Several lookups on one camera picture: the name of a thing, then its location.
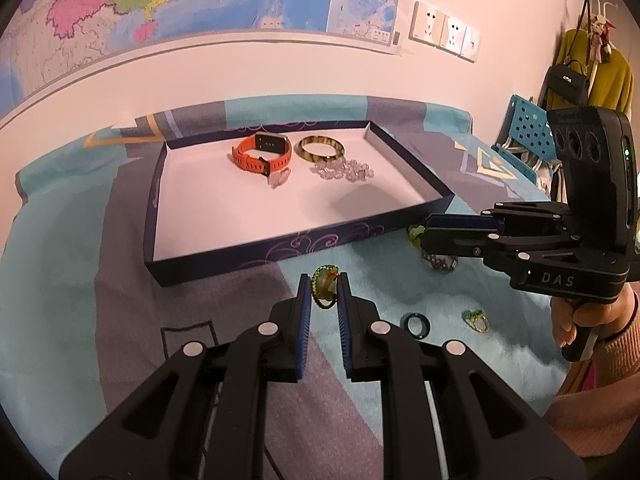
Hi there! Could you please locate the pink white hanging ornament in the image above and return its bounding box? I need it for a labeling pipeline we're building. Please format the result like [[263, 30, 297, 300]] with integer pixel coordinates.
[[587, 15, 616, 61]]

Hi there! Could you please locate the white wall switch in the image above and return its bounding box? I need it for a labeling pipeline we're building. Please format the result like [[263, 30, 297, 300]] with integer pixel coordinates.
[[462, 25, 482, 63]]

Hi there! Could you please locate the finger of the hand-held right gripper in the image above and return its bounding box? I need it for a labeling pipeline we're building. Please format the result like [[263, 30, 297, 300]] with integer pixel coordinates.
[[426, 201, 574, 236], [421, 229, 581, 274]]

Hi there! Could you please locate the teal grey patterned blanket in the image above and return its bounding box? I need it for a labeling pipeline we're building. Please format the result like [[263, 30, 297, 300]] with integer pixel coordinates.
[[0, 94, 586, 480]]

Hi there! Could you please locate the yellow jade bead ring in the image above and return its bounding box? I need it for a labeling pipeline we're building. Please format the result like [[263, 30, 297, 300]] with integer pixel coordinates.
[[311, 266, 342, 311]]

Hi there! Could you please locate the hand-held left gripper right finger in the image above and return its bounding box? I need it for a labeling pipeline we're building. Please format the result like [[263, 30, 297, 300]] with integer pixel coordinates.
[[335, 274, 587, 480]]

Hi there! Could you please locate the gold ring green stone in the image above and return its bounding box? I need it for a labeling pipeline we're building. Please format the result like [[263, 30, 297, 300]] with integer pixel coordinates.
[[462, 309, 490, 335]]

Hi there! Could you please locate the black handbag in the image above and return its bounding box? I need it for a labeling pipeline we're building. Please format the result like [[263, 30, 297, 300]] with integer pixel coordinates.
[[542, 60, 591, 108]]

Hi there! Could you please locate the purple bead bracelet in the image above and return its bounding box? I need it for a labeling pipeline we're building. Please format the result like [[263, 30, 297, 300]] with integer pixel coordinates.
[[422, 252, 458, 273]]

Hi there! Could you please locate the person's right hand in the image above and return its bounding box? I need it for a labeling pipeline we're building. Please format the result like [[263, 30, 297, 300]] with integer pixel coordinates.
[[550, 287, 640, 351]]

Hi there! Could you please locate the dark blue box tray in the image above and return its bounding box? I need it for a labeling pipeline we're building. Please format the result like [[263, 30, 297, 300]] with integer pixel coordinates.
[[143, 120, 456, 288]]

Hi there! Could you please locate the white coat rack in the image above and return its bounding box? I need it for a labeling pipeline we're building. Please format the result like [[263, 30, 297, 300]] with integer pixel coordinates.
[[580, 0, 621, 61]]

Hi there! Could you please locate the clear crystal bead bracelet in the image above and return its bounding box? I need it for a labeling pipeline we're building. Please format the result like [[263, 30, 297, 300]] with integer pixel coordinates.
[[311, 157, 377, 182]]

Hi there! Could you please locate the yellow garment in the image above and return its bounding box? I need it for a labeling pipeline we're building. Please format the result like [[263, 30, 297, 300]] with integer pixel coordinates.
[[555, 30, 635, 116]]

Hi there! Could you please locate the black ring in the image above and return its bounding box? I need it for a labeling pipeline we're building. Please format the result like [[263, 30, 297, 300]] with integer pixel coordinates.
[[402, 312, 431, 338]]

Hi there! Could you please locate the blue perforated plastic chair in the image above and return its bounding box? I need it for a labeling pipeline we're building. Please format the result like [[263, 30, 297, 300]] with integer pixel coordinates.
[[492, 94, 561, 196]]

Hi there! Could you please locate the tortoise green bangle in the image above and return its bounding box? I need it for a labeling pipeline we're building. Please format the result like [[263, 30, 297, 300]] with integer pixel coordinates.
[[298, 136, 346, 165]]

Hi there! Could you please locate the orange smart watch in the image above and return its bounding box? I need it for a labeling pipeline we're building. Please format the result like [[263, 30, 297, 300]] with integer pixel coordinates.
[[231, 132, 294, 176]]

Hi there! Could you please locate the white wall socket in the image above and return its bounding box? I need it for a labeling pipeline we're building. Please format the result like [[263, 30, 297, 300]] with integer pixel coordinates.
[[437, 12, 471, 53], [409, 1, 447, 47]]

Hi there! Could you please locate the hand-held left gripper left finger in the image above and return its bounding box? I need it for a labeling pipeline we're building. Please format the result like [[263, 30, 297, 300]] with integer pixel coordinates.
[[57, 274, 313, 480]]

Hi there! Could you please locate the person's right forearm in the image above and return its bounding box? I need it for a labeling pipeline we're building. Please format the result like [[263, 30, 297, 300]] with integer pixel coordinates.
[[542, 292, 640, 458]]

